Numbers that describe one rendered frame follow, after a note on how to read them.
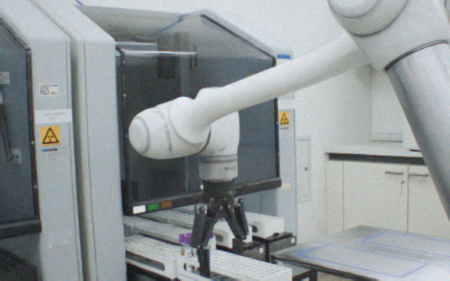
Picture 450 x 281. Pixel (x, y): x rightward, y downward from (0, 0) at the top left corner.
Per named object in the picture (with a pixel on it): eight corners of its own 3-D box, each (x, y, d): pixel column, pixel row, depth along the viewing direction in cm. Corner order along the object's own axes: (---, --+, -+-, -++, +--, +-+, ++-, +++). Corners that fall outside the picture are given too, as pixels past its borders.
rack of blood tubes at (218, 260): (176, 278, 136) (174, 254, 136) (206, 269, 143) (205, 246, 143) (263, 307, 114) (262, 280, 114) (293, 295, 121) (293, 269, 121)
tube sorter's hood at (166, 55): (48, 195, 183) (40, 9, 180) (186, 176, 224) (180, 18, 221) (130, 217, 145) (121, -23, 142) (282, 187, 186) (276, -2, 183)
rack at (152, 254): (111, 260, 159) (109, 240, 159) (139, 254, 166) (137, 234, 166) (172, 283, 138) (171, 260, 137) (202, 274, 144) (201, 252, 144)
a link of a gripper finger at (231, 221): (214, 204, 132) (218, 201, 132) (233, 238, 136) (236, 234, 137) (226, 206, 129) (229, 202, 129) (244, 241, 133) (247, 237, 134)
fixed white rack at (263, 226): (203, 229, 198) (203, 212, 198) (224, 224, 205) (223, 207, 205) (264, 242, 177) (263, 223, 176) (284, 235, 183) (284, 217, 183)
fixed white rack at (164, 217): (120, 222, 211) (120, 207, 211) (142, 218, 218) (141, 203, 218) (167, 235, 189) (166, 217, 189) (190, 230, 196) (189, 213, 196)
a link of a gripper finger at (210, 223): (224, 206, 128) (220, 204, 127) (207, 251, 125) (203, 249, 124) (213, 205, 131) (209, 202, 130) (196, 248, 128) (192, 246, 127)
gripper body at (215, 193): (215, 182, 124) (217, 222, 124) (243, 177, 130) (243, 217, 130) (194, 180, 129) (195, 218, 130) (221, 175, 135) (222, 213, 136)
